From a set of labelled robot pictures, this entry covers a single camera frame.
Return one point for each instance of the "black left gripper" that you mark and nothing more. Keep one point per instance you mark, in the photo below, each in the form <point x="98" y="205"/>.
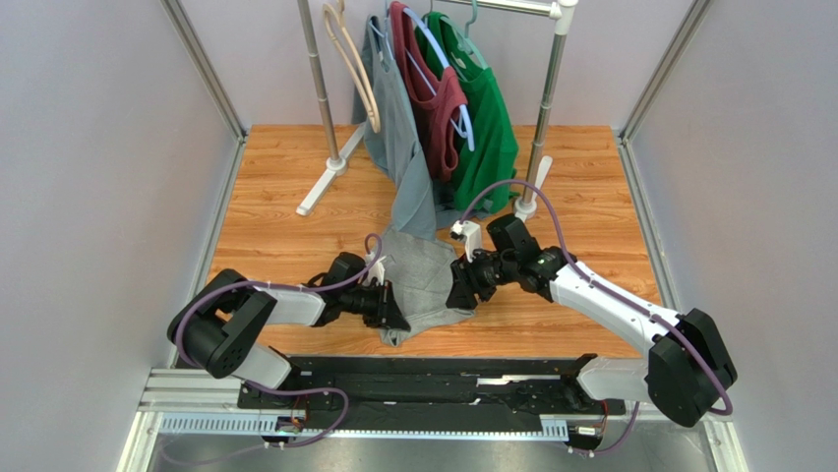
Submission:
<point x="387" y="313"/>

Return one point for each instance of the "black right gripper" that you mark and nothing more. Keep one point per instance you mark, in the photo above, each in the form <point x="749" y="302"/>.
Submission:
<point x="467" y="279"/>

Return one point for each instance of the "light grey cloth napkin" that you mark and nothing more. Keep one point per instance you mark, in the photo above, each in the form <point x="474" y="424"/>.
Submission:
<point x="421" y="279"/>

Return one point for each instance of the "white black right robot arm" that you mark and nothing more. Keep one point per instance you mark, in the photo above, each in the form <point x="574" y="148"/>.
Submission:
<point x="684" y="369"/>

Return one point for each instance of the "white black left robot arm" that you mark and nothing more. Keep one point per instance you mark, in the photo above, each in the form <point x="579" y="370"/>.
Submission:
<point x="218" y="330"/>

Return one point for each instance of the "green hanging shirt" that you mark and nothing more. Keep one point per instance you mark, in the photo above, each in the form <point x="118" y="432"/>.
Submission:
<point x="496" y="150"/>

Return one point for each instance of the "white clothes rack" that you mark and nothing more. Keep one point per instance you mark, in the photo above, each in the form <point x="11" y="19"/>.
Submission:
<point x="431" y="113"/>

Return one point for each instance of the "wooden hanger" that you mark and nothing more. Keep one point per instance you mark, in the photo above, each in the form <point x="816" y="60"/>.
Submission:
<point x="337" y="31"/>

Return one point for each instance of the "maroon hanging shirt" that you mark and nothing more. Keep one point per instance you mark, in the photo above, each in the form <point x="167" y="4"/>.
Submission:
<point x="435" y="98"/>

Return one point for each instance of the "blue-grey hanging shirt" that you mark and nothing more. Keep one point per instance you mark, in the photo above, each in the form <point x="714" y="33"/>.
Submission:
<point x="419" y="207"/>

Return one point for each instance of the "teal green hanger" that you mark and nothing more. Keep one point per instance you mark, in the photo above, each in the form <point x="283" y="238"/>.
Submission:
<point x="464" y="42"/>

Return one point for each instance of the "light blue hanger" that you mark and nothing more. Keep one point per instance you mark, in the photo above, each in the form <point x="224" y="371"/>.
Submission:
<point x="436" y="58"/>

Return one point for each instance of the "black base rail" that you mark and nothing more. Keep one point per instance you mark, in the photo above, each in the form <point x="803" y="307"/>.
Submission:
<point x="447" y="395"/>

